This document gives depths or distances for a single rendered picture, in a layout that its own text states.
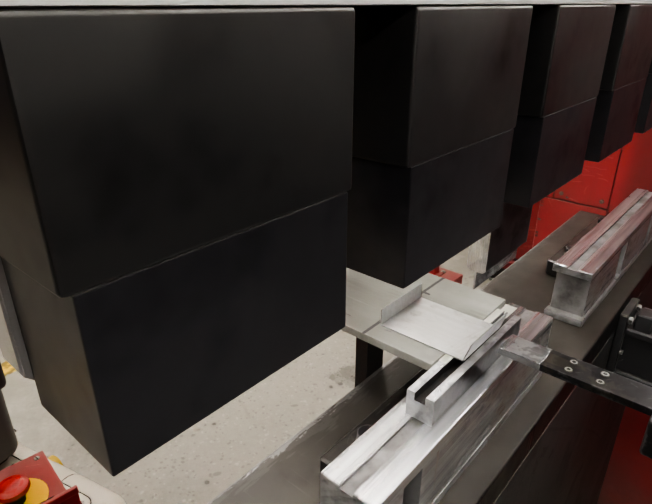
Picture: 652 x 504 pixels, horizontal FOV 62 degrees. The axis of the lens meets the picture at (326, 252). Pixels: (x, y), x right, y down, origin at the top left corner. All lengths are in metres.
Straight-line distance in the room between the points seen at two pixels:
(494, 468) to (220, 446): 1.38
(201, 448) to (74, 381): 1.73
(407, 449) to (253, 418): 1.52
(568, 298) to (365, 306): 0.39
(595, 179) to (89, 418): 1.33
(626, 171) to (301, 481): 1.06
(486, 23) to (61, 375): 0.30
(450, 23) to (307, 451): 0.48
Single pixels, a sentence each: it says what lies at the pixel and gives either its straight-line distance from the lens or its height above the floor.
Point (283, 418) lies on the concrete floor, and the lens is 2.01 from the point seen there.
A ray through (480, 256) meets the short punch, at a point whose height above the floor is 1.12.
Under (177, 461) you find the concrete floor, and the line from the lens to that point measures 1.93.
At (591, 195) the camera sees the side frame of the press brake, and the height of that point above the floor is 0.92.
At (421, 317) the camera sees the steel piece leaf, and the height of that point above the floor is 1.00.
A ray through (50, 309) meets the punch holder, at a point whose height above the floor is 1.24.
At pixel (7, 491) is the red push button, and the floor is 0.81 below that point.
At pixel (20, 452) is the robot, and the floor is 0.28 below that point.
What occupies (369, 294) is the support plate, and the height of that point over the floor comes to 1.00.
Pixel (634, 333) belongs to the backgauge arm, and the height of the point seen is 0.84.
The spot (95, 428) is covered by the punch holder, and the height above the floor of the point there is 1.19.
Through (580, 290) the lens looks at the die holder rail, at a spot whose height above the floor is 0.93.
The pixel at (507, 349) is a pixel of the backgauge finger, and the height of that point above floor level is 1.01.
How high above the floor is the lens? 1.34
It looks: 25 degrees down
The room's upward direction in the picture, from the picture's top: straight up
